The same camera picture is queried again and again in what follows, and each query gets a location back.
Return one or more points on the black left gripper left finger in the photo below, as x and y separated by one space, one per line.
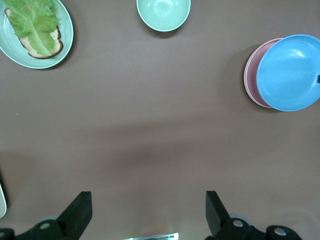
72 220

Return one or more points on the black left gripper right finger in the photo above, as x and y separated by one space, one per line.
220 222

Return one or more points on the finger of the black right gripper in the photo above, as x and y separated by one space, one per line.
318 79

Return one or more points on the blue shallow plate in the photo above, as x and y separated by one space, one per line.
287 72

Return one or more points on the pink shallow plate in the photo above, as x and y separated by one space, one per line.
252 75

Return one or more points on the cream toaster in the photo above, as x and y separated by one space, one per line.
2 202

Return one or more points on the beige shallow plate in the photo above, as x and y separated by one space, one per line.
244 78

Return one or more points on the green bowl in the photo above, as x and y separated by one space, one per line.
163 15

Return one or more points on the toasted bread slice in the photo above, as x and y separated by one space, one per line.
56 48

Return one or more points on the green shallow plate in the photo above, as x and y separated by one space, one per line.
67 32

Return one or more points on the green lettuce leaf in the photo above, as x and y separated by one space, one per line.
32 22

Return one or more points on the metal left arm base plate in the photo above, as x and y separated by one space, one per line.
152 236

